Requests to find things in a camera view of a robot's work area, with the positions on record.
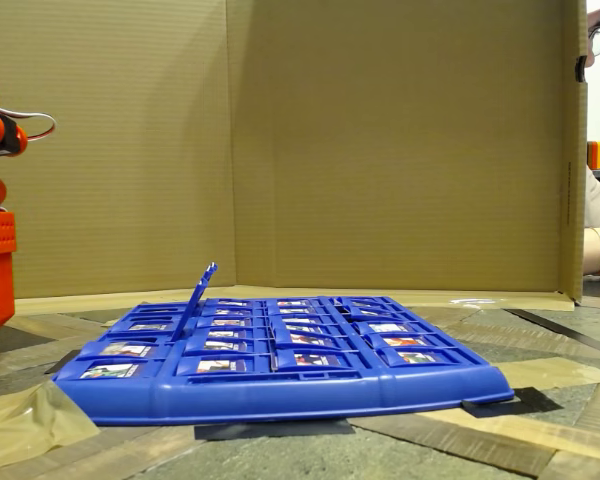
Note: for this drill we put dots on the Safeguard flap tile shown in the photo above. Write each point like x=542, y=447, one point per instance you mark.
x=310, y=340

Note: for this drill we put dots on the Atlas flap tile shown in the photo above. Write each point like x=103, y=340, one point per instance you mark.
x=227, y=333

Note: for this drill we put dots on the Ultrasonic flap tile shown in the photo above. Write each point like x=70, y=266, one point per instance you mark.
x=317, y=360

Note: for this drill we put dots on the Mr Mist flap tile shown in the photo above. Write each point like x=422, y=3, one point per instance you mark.
x=387, y=327

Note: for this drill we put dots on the Sir Stretch flap tile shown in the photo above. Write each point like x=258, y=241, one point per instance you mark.
x=225, y=345

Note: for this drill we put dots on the Rumbler flap tile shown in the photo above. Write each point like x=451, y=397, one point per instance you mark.
x=405, y=341

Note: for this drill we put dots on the faded card flap tile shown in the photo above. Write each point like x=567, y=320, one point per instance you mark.
x=219, y=366
x=110, y=371

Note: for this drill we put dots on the blue plastic game board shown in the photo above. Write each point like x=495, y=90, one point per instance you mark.
x=280, y=400

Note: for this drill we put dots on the Robo-Joe flap tile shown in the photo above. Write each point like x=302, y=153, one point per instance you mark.
x=150, y=327

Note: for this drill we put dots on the Shadow Ninja flap tile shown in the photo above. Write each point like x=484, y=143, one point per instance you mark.
x=127, y=349

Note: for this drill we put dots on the long black tape strip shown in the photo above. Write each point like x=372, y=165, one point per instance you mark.
x=570, y=332

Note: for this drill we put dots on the tan packing tape patch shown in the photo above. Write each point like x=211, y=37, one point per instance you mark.
x=555, y=372

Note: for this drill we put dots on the crumpled clear tape sheet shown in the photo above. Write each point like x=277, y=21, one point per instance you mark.
x=25, y=425

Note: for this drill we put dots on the brown cardboard box wall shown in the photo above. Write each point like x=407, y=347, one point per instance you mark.
x=380, y=150

